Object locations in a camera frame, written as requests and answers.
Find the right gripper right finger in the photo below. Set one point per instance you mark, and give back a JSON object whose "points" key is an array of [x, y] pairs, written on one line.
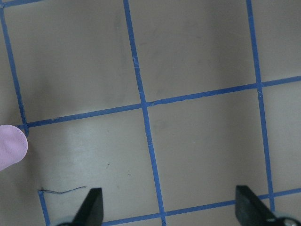
{"points": [[251, 211]]}

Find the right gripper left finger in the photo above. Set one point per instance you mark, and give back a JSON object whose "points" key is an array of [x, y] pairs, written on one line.
{"points": [[91, 212]]}

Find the pink mesh cup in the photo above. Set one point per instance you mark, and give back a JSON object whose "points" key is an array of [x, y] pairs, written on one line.
{"points": [[13, 146]]}

